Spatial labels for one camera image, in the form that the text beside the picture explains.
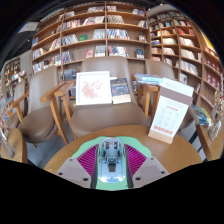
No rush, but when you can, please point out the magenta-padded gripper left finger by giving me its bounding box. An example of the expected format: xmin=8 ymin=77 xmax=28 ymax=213
xmin=55 ymin=143 xmax=100 ymax=190

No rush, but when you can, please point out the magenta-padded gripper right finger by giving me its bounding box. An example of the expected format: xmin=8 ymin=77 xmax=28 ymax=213
xmin=123 ymin=143 xmax=170 ymax=190

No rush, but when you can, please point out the blue grey computer mouse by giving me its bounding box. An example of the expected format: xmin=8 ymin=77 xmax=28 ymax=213
xmin=96 ymin=137 xmax=129 ymax=184

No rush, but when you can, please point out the green round mouse pad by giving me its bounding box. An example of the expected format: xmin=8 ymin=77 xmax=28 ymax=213
xmin=71 ymin=135 xmax=153 ymax=192

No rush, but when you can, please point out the white and brown sign stand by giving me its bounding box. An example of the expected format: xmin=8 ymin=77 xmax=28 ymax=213
xmin=147 ymin=77 xmax=195 ymax=145

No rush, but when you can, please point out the stack of colourful books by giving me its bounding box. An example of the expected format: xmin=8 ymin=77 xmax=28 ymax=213
xmin=189 ymin=104 xmax=213 ymax=127

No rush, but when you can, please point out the glass vase with dried flowers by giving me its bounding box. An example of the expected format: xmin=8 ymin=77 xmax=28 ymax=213
xmin=207 ymin=89 xmax=224 ymax=141

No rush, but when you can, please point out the white framed flower picture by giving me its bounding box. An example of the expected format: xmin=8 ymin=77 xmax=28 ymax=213
xmin=75 ymin=70 xmax=113 ymax=107

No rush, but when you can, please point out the dark blue book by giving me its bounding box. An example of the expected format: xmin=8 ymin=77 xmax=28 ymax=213
xmin=109 ymin=77 xmax=132 ymax=105

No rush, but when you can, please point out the stack of light blue books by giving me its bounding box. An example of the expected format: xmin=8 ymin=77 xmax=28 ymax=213
xmin=134 ymin=73 xmax=164 ymax=86

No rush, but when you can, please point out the small wooden bookshelf unit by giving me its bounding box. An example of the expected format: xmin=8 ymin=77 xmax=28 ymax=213
xmin=1 ymin=56 xmax=26 ymax=98

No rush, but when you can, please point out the curved wooden bookshelf unit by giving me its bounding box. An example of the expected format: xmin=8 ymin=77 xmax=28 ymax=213
xmin=146 ymin=9 xmax=224 ymax=111

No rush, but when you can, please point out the wide wooden bookshelf unit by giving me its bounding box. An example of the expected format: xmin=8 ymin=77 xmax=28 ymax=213
xmin=30 ymin=1 xmax=153 ymax=83

